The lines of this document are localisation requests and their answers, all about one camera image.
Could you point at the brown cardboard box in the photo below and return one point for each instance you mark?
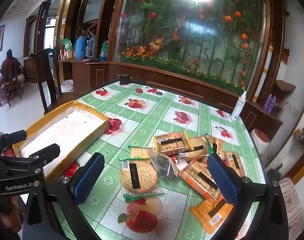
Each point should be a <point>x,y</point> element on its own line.
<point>284,86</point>

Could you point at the artificial flower glass display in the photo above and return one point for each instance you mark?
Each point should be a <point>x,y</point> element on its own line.
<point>192,42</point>

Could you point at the person's left hand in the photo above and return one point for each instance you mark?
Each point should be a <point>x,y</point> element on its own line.
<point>8,217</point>

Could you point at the green bag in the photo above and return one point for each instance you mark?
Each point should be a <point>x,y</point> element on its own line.
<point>67,45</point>

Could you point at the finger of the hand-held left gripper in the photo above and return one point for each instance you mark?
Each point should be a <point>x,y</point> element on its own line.
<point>14,136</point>
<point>47,152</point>

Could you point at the wooden side cabinet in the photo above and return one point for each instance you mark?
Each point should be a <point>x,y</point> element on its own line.
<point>30,68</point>

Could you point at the yellow-edged cracker packet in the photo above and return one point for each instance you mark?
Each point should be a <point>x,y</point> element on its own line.
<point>172,142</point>

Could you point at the purple bottle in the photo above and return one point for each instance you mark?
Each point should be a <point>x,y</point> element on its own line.
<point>267,102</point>
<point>273,102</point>

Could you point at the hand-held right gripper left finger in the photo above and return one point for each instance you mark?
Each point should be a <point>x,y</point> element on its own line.
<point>89,177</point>

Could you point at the white spray bottle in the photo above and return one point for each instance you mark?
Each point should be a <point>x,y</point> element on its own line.
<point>238,107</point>

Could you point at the black jar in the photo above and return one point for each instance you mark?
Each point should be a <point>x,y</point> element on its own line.
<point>125,78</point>

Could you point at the dark snack clear packet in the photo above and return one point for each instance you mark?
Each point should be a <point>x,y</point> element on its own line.
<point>164,167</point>

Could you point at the blue thermos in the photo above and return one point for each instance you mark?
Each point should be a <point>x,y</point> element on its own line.
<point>79,47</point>

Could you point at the round cracker packet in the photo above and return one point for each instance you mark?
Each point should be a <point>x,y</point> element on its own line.
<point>195,150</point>
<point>142,180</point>

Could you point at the white bucket red lid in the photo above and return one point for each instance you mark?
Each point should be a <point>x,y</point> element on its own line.
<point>260,140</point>

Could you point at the dark wooden chair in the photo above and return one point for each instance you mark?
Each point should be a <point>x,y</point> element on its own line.
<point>45,80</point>

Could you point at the small orange boxes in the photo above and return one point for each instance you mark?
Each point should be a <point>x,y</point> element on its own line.
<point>67,54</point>

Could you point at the striped cloth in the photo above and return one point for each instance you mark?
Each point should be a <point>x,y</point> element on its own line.
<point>292,200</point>

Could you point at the plastic bottle green label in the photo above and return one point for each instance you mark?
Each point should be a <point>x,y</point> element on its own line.
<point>104,51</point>

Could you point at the grey-blue water jug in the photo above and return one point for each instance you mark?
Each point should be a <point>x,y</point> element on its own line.
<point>92,45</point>

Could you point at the large yellow cracker bag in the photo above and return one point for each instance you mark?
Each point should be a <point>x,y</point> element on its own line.
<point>67,130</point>

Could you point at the square cracker packet green label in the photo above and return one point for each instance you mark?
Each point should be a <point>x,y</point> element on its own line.
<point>138,152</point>

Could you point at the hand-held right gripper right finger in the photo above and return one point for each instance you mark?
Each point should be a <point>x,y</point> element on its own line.
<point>222,180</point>

